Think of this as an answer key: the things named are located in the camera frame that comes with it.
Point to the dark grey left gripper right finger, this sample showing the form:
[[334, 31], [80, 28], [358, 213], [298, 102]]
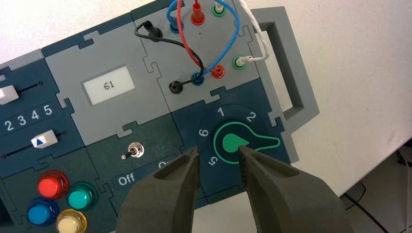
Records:
[[289, 202]]

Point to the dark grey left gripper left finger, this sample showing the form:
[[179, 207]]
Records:
[[164, 199]]

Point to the green round push button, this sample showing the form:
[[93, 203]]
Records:
[[80, 197]]

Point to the dark rotary knob green pointer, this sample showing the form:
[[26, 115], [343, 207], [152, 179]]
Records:
[[230, 141]]

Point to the yellow round push button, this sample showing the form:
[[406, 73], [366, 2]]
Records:
[[70, 223]]

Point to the red round push button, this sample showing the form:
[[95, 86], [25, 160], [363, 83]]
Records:
[[50, 186]]

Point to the blue round push button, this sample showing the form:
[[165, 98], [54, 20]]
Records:
[[40, 214]]

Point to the white digital display screen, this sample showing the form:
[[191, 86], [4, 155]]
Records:
[[109, 85]]

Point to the white slider knob blue triangle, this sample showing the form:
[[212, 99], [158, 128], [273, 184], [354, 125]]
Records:
[[45, 139]]

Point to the blue and grey task board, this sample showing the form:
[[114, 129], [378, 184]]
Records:
[[112, 48]]

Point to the plain white slider knob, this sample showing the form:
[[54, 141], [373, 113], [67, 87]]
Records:
[[8, 95]]

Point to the silver toggle switch with lever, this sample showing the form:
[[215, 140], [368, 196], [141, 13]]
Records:
[[136, 151]]

